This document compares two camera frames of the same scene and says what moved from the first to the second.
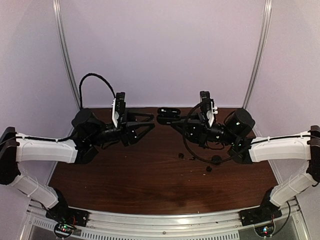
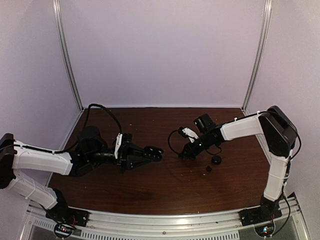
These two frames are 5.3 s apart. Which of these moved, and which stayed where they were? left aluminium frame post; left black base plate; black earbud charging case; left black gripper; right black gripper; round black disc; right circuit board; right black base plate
Moved: black earbud charging case; left black gripper; right black gripper
Stayed: round black disc; left aluminium frame post; right black base plate; left black base plate; right circuit board
